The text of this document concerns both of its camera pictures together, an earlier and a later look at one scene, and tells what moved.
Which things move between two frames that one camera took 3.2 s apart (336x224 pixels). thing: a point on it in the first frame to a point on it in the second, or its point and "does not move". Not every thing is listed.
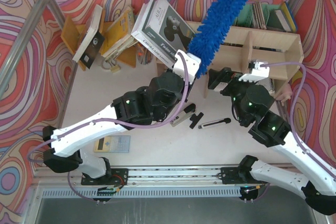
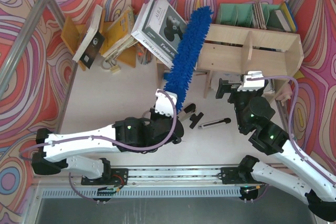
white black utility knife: x=213 y=123 does not move
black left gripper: x=176 y=83 to x=177 y=128
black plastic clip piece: x=195 y=119 does not move
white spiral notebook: x=268 y=85 does not move
